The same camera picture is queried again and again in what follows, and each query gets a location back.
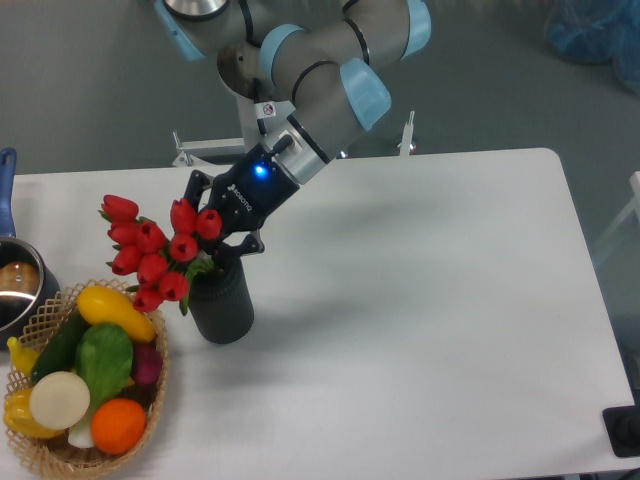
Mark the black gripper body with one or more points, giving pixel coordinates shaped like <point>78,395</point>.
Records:
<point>250,191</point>

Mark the purple red radish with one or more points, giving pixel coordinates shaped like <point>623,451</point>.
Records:
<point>147,364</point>

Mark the yellow squash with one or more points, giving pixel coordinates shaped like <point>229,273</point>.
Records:
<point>100,305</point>

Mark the yellow banana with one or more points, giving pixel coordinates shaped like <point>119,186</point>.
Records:
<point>22,358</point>

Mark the white leek stalk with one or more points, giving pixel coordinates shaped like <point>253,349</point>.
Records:
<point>80,435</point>

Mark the blue handled steel saucepan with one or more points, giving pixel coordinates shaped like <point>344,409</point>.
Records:
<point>26,282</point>

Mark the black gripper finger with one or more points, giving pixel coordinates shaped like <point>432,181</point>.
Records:
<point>197,184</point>
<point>250,245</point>

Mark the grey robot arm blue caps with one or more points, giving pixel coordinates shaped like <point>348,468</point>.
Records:
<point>329,75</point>

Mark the red tulip bouquet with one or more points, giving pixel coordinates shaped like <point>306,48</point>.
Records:
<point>165,266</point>

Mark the white onion half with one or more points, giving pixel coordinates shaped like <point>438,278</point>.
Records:
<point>59,400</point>

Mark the green lettuce leaf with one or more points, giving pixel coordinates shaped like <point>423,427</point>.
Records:
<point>104,360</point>

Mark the orange fruit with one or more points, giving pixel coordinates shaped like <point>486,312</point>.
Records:
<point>118,425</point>

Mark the dark green cucumber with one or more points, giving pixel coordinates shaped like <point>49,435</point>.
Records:
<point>59,353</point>

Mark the yellow bell pepper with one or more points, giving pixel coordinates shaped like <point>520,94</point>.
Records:
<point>18,417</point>

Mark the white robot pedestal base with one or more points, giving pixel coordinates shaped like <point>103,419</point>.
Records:
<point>256,120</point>

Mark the black device at table edge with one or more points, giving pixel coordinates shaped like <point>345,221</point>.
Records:
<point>622,426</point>

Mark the dark grey ribbed vase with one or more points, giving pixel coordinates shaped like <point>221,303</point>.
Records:
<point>221,305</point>

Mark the blue mesh bag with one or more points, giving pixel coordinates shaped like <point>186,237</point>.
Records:
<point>597,32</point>

